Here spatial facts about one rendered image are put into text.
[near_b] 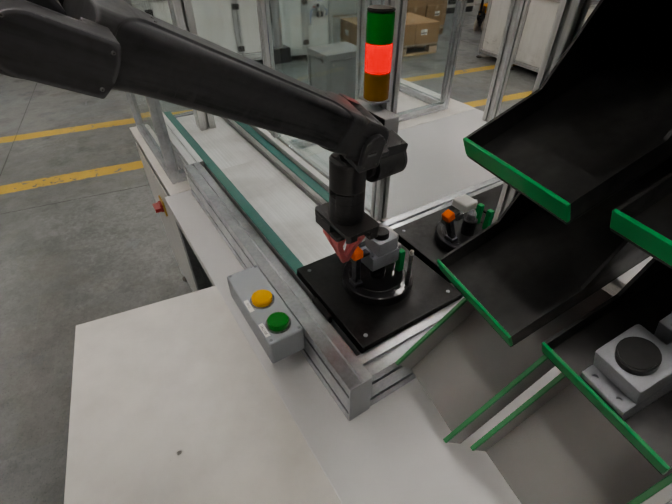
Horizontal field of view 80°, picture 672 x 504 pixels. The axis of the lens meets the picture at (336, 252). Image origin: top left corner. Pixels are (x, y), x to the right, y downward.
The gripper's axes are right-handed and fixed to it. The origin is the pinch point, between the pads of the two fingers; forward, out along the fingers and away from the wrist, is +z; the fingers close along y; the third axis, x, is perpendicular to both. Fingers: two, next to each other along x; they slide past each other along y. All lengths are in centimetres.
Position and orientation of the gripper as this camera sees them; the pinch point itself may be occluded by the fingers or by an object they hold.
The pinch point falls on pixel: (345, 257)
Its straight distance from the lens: 71.8
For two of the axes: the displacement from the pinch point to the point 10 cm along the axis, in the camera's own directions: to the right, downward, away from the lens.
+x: -8.4, 3.5, -4.3
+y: -5.5, -5.4, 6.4
